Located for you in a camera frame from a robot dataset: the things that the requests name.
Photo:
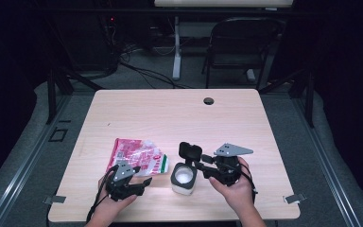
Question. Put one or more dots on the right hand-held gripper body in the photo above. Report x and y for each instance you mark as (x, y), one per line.
(228, 170)

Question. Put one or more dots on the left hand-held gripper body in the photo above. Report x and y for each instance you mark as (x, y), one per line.
(121, 186)

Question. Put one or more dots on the red and white plastic bag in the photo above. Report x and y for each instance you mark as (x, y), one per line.
(135, 154)

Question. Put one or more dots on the clear jar with black lid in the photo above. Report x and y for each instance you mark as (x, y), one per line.
(184, 178)

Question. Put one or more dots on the person's left hand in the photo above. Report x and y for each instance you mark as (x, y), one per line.
(113, 208)

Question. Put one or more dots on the person's right hand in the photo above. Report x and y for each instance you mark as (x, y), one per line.
(238, 195)

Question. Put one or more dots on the black metal stand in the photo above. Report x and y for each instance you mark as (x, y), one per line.
(52, 94)
(308, 94)

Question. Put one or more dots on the white desk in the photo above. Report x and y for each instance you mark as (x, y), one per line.
(177, 47)

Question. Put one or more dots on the black folding chair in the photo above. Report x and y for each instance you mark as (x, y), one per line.
(242, 41)

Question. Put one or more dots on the dark equipment with red light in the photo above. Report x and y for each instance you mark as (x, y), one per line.
(110, 41)

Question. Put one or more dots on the grey metal table bracket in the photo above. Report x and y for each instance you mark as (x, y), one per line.
(55, 199)
(294, 198)

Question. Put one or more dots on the aluminium floor rail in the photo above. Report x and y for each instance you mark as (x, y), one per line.
(324, 167)
(25, 167)

